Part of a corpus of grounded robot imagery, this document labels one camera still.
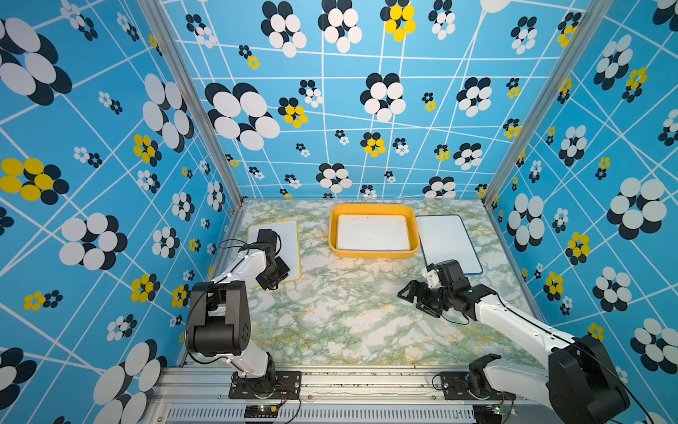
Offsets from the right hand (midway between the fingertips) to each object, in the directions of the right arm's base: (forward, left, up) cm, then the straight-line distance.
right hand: (409, 298), depth 84 cm
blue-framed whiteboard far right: (+32, -21, -9) cm, 39 cm away
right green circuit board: (-30, -17, -6) cm, 35 cm away
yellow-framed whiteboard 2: (+23, +44, -7) cm, 50 cm away
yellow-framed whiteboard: (+30, +10, -4) cm, 32 cm away
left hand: (+9, +43, -2) cm, 44 cm away
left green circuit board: (-30, +44, -8) cm, 54 cm away
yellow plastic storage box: (+39, -4, 0) cm, 39 cm away
